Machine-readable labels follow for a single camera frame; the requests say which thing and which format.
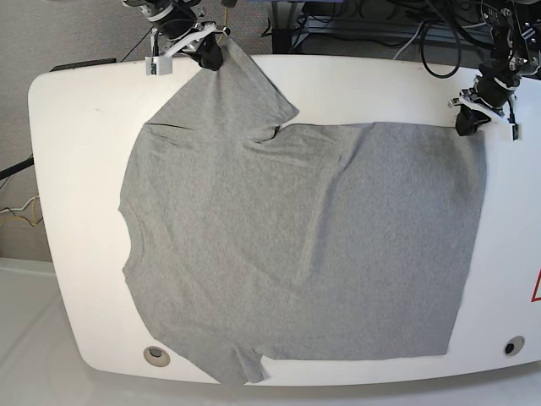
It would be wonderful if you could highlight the grey T-shirt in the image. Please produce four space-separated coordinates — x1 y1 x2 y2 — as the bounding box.
119 41 487 385

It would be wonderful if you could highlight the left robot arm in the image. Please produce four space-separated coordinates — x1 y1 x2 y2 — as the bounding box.
451 1 540 140

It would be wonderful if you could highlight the black table leg base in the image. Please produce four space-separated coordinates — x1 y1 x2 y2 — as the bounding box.
271 28 296 55

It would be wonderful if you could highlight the table grommet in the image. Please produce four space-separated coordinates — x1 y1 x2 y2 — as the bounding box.
504 336 525 357
143 346 171 368

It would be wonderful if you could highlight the right table grommet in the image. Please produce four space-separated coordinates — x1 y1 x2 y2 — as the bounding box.
504 336 525 357

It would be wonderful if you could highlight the left table grommet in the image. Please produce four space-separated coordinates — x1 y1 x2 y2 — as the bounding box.
143 346 171 368

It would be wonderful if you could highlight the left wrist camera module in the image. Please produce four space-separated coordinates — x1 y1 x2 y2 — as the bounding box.
145 56 172 75

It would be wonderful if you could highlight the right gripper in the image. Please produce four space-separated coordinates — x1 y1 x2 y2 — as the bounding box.
150 19 231 71

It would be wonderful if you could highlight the white cable on floor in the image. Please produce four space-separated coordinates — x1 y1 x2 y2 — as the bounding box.
0 194 40 213

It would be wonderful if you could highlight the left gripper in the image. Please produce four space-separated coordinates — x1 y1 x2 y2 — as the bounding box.
449 75 518 136

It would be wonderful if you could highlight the red triangle sticker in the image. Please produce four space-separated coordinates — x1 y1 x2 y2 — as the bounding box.
531 271 541 302

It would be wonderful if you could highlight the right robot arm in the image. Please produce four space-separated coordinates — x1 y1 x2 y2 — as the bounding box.
123 0 231 75

